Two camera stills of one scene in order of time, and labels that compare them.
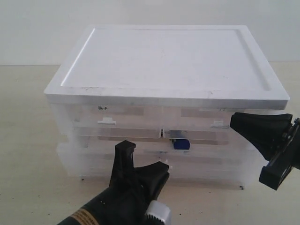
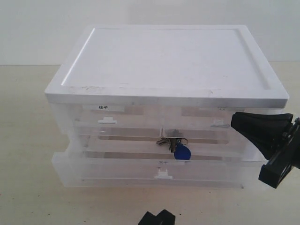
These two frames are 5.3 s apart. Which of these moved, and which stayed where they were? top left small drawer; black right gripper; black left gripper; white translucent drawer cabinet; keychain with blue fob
Moved: black left gripper; keychain with blue fob
Stayed: top left small drawer; black right gripper; white translucent drawer cabinet
